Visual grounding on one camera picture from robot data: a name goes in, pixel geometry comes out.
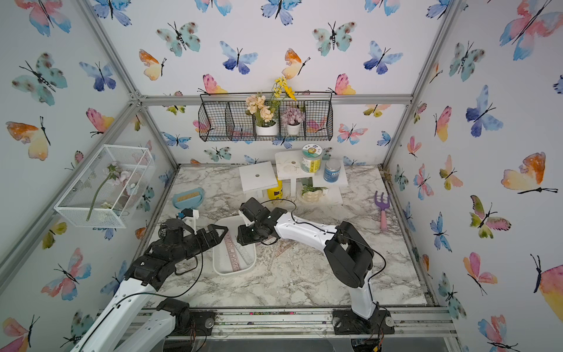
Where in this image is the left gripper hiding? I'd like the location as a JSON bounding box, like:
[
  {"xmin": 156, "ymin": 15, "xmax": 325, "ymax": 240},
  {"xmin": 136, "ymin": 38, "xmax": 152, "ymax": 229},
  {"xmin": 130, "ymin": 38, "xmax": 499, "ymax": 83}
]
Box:
[{"xmin": 171, "ymin": 224, "xmax": 228, "ymax": 264}]

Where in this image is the white plastic storage box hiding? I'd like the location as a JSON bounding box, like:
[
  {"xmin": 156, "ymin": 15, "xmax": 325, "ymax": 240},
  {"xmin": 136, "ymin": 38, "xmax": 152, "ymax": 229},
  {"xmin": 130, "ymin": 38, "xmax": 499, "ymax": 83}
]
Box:
[{"xmin": 212, "ymin": 216, "xmax": 257, "ymax": 276}]

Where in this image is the pink straight ruler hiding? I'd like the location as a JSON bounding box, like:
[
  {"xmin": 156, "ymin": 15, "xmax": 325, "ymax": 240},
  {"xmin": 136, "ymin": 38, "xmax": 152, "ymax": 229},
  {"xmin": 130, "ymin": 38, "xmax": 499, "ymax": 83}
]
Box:
[{"xmin": 224, "ymin": 234, "xmax": 240, "ymax": 272}]

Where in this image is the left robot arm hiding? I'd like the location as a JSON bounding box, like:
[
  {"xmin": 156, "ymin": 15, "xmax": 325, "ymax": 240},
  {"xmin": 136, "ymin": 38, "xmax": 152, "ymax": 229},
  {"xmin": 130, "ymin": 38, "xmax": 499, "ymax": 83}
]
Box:
[{"xmin": 74, "ymin": 209, "xmax": 229, "ymax": 351}]

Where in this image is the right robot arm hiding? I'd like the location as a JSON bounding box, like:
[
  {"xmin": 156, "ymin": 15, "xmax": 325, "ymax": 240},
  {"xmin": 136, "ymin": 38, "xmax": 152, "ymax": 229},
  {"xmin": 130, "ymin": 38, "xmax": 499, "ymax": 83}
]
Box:
[{"xmin": 237, "ymin": 198, "xmax": 394, "ymax": 334}]

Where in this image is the pink triangle ruler middle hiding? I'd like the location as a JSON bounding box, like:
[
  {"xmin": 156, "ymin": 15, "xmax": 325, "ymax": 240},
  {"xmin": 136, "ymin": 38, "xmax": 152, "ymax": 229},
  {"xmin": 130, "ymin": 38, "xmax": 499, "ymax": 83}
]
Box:
[{"xmin": 274, "ymin": 241, "xmax": 296, "ymax": 258}]

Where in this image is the teal dustpan brush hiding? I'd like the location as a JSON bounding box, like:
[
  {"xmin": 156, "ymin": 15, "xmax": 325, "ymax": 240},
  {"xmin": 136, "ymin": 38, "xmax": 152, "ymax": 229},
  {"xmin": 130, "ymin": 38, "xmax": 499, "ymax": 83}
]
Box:
[{"xmin": 172, "ymin": 188, "xmax": 205, "ymax": 219}]

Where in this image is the white tiered display stand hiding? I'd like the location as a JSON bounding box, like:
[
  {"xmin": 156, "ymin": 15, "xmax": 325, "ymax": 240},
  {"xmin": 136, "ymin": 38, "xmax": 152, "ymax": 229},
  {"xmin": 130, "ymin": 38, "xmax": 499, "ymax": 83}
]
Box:
[{"xmin": 238, "ymin": 151, "xmax": 349, "ymax": 206}]

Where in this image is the shell planter with greenery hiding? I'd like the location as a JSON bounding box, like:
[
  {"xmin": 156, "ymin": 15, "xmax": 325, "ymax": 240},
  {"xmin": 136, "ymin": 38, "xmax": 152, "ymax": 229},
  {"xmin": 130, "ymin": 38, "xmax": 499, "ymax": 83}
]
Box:
[{"xmin": 301, "ymin": 177, "xmax": 328, "ymax": 203}]

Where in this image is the green lid jar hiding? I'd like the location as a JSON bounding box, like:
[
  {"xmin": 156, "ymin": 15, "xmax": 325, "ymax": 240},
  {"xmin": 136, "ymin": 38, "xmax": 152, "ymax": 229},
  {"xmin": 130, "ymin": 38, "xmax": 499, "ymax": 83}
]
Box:
[{"xmin": 301, "ymin": 143, "xmax": 323, "ymax": 174}]

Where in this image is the blue lid jar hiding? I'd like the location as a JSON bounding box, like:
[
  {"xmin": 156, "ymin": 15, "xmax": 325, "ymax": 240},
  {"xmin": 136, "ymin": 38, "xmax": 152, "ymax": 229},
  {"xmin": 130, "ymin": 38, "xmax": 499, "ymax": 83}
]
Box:
[{"xmin": 323, "ymin": 158, "xmax": 342, "ymax": 183}]

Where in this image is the beige flower pot plant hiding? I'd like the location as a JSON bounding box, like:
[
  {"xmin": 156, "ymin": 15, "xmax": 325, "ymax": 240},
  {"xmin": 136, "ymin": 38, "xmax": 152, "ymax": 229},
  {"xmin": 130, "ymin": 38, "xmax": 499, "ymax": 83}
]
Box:
[{"xmin": 245, "ymin": 95, "xmax": 279, "ymax": 137}]

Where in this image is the purple flower pot plant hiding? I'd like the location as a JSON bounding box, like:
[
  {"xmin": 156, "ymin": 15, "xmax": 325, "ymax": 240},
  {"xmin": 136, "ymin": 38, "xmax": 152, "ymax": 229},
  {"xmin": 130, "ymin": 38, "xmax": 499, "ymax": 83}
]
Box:
[{"xmin": 281, "ymin": 106, "xmax": 305, "ymax": 136}]

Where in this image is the pink artificial flower stem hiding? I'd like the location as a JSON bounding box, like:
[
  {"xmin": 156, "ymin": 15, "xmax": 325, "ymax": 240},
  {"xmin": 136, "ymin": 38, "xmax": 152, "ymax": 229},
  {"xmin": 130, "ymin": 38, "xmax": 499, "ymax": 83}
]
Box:
[{"xmin": 86, "ymin": 161, "xmax": 130, "ymax": 221}]

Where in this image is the purple pink garden fork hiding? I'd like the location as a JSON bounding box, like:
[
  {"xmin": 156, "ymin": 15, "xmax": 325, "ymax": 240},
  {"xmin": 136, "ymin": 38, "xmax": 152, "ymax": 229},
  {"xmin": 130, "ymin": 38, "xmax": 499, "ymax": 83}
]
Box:
[{"xmin": 374, "ymin": 192, "xmax": 391, "ymax": 233}]

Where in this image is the yellow artificial flower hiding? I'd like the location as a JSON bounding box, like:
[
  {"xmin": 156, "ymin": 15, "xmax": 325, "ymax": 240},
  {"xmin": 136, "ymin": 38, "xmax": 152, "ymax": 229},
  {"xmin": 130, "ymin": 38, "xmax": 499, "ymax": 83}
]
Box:
[{"xmin": 272, "ymin": 77, "xmax": 296, "ymax": 101}]

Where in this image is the black wire wall basket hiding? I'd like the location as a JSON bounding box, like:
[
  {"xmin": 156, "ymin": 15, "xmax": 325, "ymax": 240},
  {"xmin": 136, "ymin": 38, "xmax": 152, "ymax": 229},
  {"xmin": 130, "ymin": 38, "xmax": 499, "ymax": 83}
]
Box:
[{"xmin": 194, "ymin": 91, "xmax": 334, "ymax": 142}]

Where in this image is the white wire cage shelf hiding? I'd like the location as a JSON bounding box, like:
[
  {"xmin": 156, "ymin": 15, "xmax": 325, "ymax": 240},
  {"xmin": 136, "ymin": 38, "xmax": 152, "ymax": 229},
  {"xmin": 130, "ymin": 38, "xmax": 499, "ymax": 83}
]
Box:
[{"xmin": 54, "ymin": 145, "xmax": 155, "ymax": 229}]

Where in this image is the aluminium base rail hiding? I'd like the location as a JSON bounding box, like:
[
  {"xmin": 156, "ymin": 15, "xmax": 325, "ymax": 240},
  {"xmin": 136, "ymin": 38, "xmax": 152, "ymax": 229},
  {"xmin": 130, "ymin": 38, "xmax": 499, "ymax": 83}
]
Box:
[{"xmin": 87, "ymin": 307, "xmax": 460, "ymax": 342}]

